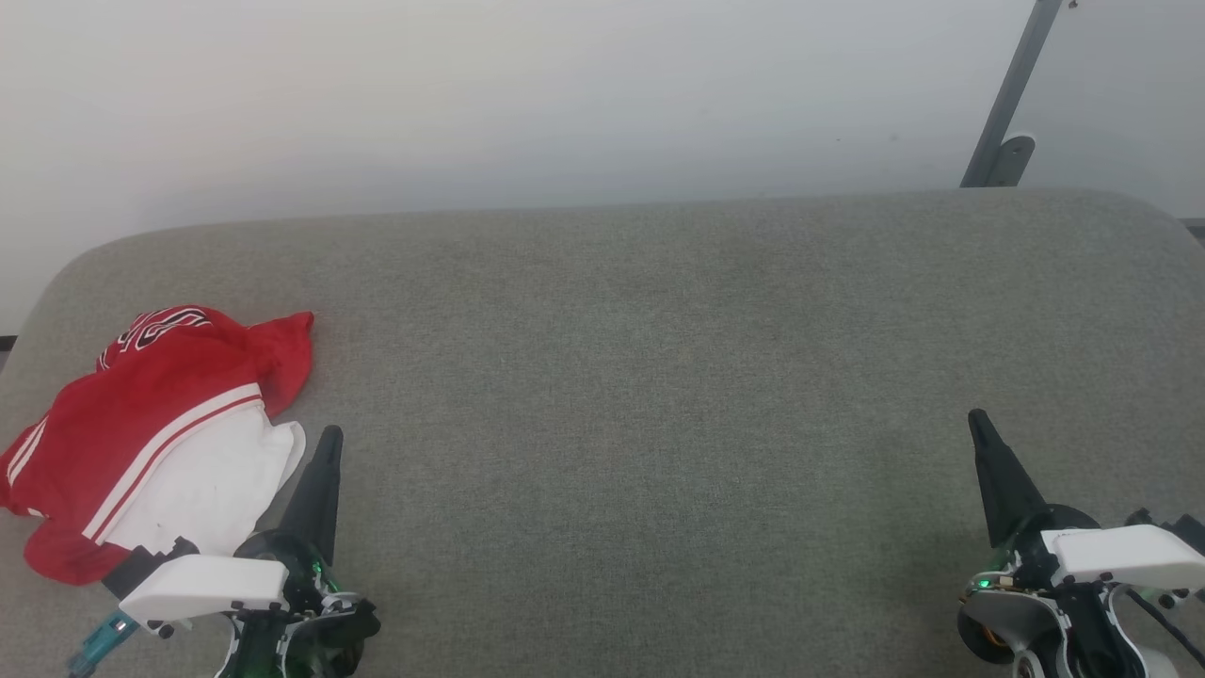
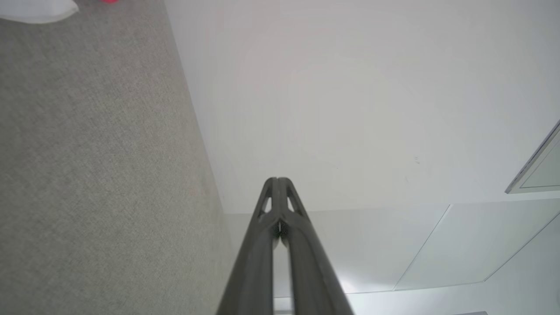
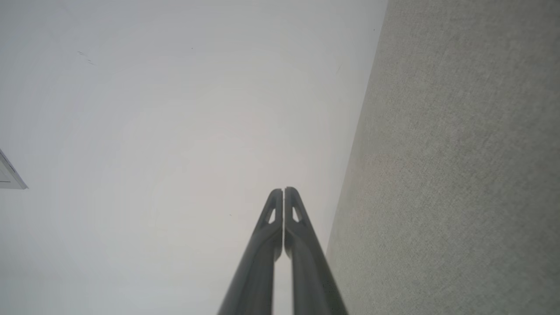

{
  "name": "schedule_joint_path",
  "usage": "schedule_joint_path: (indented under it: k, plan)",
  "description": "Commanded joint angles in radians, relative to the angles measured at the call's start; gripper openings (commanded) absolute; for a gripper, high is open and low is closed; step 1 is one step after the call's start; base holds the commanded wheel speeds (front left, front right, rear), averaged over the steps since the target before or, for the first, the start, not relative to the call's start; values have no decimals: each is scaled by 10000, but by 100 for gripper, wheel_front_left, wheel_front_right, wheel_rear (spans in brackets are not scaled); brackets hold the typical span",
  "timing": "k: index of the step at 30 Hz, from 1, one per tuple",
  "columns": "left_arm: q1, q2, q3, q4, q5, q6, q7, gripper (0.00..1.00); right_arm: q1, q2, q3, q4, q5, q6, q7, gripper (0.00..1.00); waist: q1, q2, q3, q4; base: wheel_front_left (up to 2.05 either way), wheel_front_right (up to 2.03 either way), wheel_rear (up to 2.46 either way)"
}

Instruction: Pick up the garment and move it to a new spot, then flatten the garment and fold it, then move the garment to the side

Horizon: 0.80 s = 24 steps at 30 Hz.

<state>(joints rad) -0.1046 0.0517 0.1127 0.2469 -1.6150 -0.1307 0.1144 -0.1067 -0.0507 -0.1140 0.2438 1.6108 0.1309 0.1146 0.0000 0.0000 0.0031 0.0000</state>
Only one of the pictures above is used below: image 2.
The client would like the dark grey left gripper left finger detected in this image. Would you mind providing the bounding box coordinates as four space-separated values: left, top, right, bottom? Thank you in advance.
217 177 280 315

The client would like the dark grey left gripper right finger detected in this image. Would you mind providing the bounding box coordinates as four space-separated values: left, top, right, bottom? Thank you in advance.
277 177 355 315

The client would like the grey metal panel frame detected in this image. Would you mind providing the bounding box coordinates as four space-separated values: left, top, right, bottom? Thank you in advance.
505 119 560 195

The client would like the red Bulls 23 jersey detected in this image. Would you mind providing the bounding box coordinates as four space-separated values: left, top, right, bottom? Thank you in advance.
0 0 119 24

